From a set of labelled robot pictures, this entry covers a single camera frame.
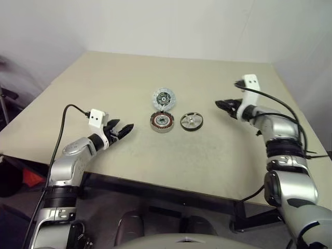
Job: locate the black bag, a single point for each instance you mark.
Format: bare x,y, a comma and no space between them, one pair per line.
10,179

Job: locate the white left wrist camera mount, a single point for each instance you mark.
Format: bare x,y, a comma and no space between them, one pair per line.
96,118

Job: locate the grey robot torso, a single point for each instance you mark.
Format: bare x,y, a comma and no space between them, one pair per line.
186,242

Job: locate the dark rounded shape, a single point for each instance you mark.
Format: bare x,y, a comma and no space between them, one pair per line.
129,228
198,225

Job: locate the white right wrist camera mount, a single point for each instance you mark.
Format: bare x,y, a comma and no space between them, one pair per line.
251,83

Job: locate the spoked rotor with black rim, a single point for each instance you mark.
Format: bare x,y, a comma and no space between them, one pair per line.
191,121

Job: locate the metal stand with black parts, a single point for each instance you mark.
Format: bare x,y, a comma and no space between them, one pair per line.
5,103

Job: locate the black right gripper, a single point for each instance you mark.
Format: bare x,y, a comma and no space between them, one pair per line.
236,107

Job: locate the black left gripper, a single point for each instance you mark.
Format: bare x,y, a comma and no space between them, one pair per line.
112,135

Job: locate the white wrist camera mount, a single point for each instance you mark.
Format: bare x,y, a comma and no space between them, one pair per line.
96,118
251,83

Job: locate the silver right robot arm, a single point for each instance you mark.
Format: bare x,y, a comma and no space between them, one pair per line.
293,186

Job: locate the red object on floor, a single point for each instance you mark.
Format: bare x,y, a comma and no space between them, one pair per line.
32,177

